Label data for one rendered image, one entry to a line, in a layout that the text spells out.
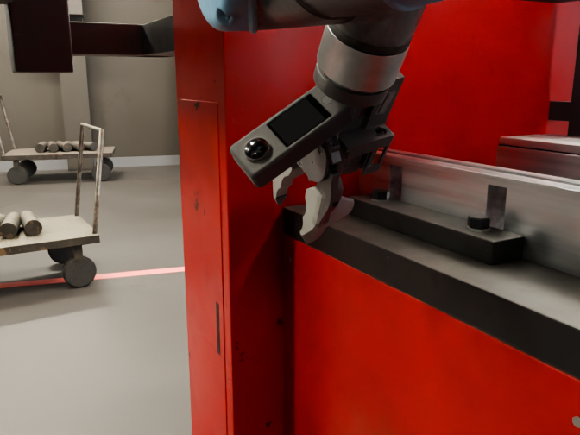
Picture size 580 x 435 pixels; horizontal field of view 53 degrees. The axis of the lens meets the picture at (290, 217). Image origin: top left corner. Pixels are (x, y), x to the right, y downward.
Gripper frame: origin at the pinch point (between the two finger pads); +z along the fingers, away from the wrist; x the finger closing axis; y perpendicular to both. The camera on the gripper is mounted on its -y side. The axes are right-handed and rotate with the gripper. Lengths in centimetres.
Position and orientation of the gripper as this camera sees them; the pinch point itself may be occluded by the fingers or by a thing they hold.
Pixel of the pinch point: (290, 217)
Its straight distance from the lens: 66.8
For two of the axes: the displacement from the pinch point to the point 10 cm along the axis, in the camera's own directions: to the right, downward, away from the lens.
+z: -2.1, 6.4, 7.4
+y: 8.3, -2.8, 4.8
